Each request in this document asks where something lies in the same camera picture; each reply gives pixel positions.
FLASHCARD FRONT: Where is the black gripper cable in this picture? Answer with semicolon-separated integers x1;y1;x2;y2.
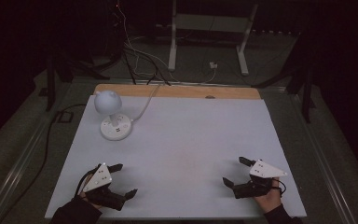
272;178;288;197

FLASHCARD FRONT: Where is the black square floor plate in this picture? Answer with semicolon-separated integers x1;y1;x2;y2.
56;110;75;124

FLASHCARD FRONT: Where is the person's left hand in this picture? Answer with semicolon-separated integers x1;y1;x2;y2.
78;175;104;211

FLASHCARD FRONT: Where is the white desk lamp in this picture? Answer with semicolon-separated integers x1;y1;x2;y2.
93;90;134;142

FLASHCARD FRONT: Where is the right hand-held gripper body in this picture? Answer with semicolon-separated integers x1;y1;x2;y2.
232;159;288;200

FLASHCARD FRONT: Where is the black tripod stand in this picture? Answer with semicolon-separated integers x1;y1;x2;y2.
44;49;123;113
251;29;318;124

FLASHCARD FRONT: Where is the white table mat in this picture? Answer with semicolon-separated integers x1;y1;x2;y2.
44;94;308;220

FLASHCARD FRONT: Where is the bundle of black cables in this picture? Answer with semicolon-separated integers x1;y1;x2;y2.
121;43;172;87

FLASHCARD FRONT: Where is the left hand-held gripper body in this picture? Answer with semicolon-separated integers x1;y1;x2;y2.
74;162;129;212

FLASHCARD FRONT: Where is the long black floor cable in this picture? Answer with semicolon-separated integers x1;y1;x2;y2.
0;103;88;224

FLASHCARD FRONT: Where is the white lamp cable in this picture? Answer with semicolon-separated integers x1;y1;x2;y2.
130;83;163;124

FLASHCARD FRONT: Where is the person's right hand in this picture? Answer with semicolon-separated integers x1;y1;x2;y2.
254;176;284;215

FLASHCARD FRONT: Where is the thin white floor cable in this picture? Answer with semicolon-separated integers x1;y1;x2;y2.
117;0;218;86

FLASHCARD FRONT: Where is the white metal stand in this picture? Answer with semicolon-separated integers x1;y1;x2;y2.
167;0;259;77

